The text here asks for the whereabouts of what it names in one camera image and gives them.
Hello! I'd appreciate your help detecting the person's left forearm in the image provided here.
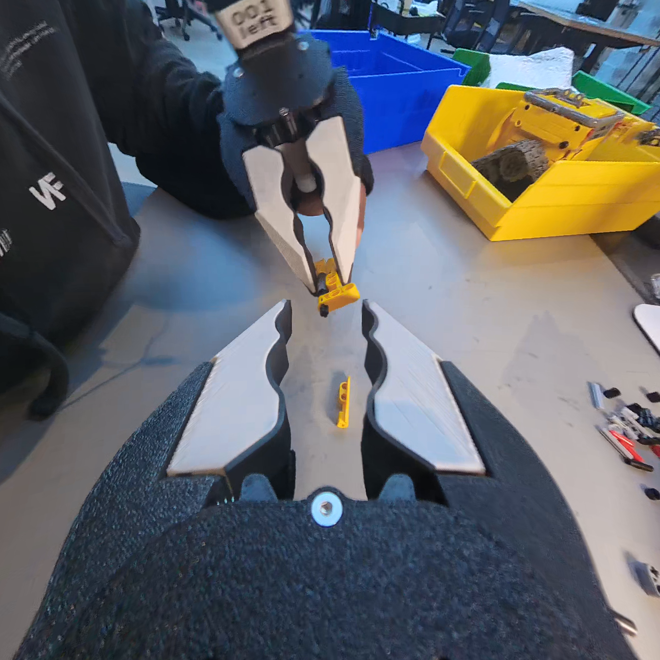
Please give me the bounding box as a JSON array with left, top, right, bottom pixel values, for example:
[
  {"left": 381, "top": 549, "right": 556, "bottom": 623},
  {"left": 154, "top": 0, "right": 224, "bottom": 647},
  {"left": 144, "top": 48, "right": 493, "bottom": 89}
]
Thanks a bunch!
[{"left": 106, "top": 0, "right": 256, "bottom": 220}]

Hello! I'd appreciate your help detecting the grey two-hole brick connector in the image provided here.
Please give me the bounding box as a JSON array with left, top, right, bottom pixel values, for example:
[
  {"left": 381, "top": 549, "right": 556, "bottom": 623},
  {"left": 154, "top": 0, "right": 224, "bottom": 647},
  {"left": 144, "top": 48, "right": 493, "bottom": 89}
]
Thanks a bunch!
[{"left": 626, "top": 554, "right": 660, "bottom": 596}]

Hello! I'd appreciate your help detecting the grey desk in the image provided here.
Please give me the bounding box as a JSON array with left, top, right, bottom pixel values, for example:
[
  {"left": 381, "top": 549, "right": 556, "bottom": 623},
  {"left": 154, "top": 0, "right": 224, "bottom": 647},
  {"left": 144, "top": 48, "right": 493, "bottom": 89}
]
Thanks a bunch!
[{"left": 0, "top": 142, "right": 660, "bottom": 660}]

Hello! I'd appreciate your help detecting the black office chair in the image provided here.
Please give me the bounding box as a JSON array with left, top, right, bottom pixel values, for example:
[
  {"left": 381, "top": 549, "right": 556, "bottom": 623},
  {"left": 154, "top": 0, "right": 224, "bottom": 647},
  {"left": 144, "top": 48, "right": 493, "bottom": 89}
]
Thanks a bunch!
[{"left": 155, "top": 0, "right": 222, "bottom": 42}]

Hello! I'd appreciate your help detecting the yellow tracked brick robot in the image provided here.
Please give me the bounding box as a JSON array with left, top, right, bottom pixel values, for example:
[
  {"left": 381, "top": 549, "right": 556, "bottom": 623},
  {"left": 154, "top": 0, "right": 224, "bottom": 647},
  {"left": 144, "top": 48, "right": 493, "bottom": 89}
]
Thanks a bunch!
[{"left": 472, "top": 88, "right": 660, "bottom": 203}]

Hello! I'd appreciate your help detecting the yellow brick arm with axle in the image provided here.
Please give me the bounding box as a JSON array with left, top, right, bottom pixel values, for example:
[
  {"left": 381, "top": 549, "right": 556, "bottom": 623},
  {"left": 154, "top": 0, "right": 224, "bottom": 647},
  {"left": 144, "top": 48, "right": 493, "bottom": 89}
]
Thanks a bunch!
[{"left": 312, "top": 258, "right": 343, "bottom": 318}]

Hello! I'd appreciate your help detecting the pile of black red pieces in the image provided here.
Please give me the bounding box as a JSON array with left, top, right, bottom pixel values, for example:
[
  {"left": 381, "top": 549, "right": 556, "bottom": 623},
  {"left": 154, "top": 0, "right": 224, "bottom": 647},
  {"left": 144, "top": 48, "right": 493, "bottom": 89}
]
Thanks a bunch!
[{"left": 588, "top": 382, "right": 660, "bottom": 501}]

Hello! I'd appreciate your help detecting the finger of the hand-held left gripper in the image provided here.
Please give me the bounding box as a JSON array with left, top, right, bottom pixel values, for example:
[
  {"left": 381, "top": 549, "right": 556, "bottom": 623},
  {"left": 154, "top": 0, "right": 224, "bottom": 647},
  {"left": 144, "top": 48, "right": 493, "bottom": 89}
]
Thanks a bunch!
[
  {"left": 306, "top": 117, "right": 364, "bottom": 283},
  {"left": 242, "top": 146, "right": 319, "bottom": 296}
]

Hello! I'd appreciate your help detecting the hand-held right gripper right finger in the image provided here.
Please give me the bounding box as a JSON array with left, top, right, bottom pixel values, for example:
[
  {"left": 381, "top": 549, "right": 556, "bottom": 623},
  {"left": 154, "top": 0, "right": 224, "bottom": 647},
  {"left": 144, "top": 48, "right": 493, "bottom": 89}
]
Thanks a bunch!
[{"left": 361, "top": 300, "right": 486, "bottom": 500}]

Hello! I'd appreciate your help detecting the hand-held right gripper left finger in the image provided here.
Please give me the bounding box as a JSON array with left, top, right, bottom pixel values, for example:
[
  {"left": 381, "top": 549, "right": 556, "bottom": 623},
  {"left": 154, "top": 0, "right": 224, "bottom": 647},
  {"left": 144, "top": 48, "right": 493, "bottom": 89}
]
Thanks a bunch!
[{"left": 166, "top": 300, "right": 295, "bottom": 500}]

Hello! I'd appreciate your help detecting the white book stand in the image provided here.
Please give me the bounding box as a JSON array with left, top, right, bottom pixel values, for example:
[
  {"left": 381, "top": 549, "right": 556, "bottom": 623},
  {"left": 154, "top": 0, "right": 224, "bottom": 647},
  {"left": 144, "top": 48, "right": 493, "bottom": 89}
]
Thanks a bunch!
[{"left": 633, "top": 303, "right": 660, "bottom": 356}]

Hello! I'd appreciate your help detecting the person's black hoodie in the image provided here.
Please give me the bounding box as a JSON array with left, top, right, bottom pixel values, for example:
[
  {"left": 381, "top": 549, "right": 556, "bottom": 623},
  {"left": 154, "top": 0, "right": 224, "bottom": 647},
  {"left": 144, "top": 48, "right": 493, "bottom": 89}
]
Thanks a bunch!
[{"left": 0, "top": 0, "right": 142, "bottom": 421}]

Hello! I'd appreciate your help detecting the blue storage bin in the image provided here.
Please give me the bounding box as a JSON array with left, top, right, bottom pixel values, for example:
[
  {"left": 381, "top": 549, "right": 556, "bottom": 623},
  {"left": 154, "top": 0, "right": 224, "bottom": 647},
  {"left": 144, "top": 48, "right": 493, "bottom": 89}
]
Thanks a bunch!
[{"left": 296, "top": 29, "right": 471, "bottom": 155}]

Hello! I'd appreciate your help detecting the green storage bin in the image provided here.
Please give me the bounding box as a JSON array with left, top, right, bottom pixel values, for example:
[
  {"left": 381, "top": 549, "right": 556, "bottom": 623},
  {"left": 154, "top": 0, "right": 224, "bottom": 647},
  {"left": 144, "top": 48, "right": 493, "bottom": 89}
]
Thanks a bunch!
[
  {"left": 572, "top": 70, "right": 653, "bottom": 115},
  {"left": 453, "top": 48, "right": 491, "bottom": 86}
]

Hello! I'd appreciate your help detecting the short yellow brick connector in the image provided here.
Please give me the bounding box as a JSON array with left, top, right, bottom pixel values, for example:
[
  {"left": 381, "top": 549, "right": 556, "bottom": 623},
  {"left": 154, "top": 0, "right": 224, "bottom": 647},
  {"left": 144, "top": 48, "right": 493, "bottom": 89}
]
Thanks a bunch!
[{"left": 318, "top": 283, "right": 361, "bottom": 312}]

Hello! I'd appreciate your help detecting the yellow storage bin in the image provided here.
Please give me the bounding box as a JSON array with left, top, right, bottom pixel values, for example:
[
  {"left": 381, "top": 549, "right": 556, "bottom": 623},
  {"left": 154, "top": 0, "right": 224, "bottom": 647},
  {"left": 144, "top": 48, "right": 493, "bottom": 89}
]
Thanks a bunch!
[{"left": 420, "top": 85, "right": 660, "bottom": 242}]

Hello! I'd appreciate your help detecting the long yellow brick beam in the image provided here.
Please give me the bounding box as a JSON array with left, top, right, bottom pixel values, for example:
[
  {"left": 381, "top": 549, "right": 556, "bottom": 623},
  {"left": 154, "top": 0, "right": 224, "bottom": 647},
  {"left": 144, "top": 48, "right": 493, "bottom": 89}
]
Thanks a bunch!
[{"left": 336, "top": 375, "right": 352, "bottom": 430}]

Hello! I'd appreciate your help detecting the clear bubble wrap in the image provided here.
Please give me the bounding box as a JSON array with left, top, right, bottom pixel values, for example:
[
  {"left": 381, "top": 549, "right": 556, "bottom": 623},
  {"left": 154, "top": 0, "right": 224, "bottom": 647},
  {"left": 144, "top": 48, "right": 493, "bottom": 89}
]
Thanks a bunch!
[{"left": 487, "top": 46, "right": 575, "bottom": 89}]

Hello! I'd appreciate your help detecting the long wooden work table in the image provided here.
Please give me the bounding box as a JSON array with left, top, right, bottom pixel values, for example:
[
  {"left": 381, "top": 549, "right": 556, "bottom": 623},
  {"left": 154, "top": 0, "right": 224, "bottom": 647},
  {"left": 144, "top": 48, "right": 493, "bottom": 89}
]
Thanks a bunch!
[{"left": 510, "top": 0, "right": 660, "bottom": 50}]

